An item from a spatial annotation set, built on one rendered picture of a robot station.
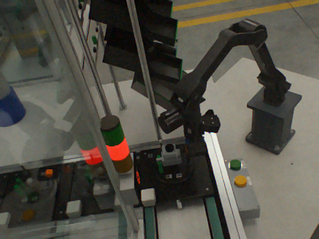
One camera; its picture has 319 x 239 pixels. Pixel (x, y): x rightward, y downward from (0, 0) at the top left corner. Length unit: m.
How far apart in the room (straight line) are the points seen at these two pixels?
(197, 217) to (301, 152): 0.50
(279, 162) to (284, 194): 0.14
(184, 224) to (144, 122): 0.59
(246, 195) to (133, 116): 0.70
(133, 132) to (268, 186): 0.63
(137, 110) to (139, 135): 0.17
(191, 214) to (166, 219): 0.08
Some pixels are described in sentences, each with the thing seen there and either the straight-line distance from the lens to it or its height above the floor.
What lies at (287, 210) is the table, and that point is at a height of 0.86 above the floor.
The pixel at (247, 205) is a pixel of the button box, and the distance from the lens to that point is 1.12.
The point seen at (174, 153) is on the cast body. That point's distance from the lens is 1.10.
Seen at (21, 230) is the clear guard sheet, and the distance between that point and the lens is 0.40.
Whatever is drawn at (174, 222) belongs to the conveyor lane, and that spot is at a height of 0.92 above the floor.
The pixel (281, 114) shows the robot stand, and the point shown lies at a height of 1.06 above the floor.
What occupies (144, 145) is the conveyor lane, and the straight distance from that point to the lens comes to 1.31.
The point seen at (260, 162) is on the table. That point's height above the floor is 0.86.
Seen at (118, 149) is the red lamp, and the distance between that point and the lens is 0.78.
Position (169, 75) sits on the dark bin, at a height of 1.21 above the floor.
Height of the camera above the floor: 1.91
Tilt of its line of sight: 43 degrees down
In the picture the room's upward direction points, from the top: 12 degrees counter-clockwise
